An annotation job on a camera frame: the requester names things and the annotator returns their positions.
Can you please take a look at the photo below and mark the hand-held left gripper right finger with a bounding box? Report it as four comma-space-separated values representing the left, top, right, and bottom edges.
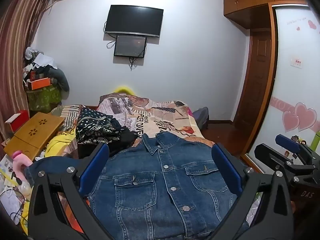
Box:
211, 142, 294, 240

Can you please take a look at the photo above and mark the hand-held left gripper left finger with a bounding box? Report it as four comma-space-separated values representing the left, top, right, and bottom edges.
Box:
27, 142, 110, 240

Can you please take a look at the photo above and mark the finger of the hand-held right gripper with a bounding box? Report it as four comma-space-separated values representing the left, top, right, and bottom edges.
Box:
275, 134, 320, 167
254, 143, 316, 183

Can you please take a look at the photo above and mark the blue denim jacket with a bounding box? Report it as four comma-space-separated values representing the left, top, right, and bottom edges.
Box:
25, 131, 250, 240

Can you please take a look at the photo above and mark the yellow blanket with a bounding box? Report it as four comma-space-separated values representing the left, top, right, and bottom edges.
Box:
44, 129, 77, 158

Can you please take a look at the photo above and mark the black cloth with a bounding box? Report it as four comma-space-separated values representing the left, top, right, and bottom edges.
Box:
77, 119, 140, 159

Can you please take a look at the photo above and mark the striped cloth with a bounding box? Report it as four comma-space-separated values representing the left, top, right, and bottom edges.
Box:
50, 104, 85, 132

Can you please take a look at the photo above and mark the purple grey bag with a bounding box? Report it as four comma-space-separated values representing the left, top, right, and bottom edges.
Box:
191, 107, 209, 129

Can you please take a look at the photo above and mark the wooden folding table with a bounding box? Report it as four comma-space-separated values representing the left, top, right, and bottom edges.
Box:
4, 112, 65, 160

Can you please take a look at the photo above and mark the brown wooden door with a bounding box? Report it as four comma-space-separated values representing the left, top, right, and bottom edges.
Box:
232, 4, 277, 130

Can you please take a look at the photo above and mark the pink plastic toy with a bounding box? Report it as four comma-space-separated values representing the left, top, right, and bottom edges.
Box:
12, 150, 33, 182

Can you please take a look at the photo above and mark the printed bed blanket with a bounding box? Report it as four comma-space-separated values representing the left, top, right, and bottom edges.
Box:
96, 93, 217, 153

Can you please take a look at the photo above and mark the yellow cushion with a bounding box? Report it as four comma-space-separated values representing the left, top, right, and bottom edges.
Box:
113, 85, 137, 96

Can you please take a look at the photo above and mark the green patterned bag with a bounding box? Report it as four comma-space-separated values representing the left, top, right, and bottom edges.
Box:
26, 85, 62, 113

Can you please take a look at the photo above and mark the red box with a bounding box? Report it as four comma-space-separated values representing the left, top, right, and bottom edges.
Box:
5, 110, 30, 133

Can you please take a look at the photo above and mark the grey cloth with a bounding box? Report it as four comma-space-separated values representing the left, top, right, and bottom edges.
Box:
49, 67, 70, 93

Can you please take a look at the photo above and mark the orange box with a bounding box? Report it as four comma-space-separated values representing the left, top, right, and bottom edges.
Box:
27, 78, 52, 90

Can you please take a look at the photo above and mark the white crumpled cloth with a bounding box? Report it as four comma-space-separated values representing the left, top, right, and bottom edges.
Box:
25, 47, 58, 69

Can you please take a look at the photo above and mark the striped brown curtain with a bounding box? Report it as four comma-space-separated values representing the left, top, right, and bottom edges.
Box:
0, 0, 59, 137

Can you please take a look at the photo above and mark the pile of papers and cables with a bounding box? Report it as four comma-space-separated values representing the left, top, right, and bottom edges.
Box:
0, 154, 34, 227

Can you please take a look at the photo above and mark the small wall-mounted screen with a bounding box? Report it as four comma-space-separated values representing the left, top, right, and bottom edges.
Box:
114, 34, 147, 58

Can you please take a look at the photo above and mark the wall-mounted black television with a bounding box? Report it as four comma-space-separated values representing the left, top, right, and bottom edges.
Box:
104, 4, 164, 38

